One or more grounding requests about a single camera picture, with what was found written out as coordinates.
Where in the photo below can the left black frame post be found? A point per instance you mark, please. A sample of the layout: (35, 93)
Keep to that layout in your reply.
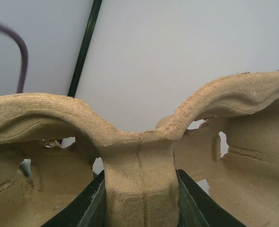
(91, 22)

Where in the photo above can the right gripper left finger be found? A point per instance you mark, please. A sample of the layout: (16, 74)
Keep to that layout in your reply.
(86, 210)

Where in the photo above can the pulp cup carrier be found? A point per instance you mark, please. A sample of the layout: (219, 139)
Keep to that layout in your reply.
(225, 136)

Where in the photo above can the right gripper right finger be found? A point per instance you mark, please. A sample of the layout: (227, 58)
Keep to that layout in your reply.
(197, 209)

